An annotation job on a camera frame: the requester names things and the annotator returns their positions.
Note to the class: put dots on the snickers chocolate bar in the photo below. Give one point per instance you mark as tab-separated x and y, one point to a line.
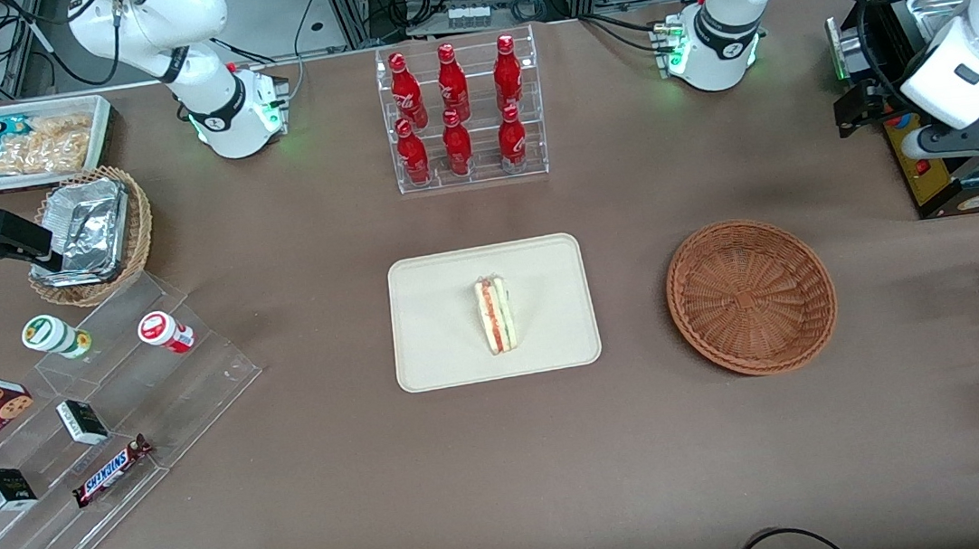
110	472

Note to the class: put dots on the light wicker basket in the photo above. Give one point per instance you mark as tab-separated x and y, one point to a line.
137	230

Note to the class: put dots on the brown round wicker basket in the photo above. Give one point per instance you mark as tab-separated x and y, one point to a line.
756	301

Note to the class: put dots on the aluminium foil containers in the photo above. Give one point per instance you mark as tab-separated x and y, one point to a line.
89	226

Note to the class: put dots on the triangular packaged sandwich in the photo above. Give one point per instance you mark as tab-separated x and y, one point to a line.
495	315

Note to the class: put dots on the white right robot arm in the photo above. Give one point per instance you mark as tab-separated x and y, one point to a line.
189	15

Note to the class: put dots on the white power strip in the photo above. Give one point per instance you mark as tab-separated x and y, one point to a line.
467	16

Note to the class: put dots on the small black carton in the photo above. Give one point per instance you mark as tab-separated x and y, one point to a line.
7	489
82	422

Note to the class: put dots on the stainless steel food pan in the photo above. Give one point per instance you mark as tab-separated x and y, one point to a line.
947	1

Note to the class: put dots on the silver metal box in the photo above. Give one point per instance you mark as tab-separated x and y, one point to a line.
841	46

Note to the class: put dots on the clear acrylic stepped display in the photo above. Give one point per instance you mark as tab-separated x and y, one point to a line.
149	410

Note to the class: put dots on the clear acrylic bottle rack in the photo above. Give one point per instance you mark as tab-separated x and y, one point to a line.
483	166

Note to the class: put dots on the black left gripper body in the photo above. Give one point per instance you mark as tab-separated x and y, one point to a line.
882	95

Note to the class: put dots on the green lid snack cup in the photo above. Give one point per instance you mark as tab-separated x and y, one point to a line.
50	334

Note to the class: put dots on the beige plastic serving tray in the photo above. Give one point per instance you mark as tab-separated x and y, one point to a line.
439	316

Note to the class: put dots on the red lid snack cup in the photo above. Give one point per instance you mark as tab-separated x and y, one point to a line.
161	331

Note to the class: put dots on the red cola bottle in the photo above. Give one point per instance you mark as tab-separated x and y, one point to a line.
406	88
507	72
512	140
457	146
452	83
413	155

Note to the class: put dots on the clear bag of crackers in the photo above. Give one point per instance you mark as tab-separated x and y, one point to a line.
44	148

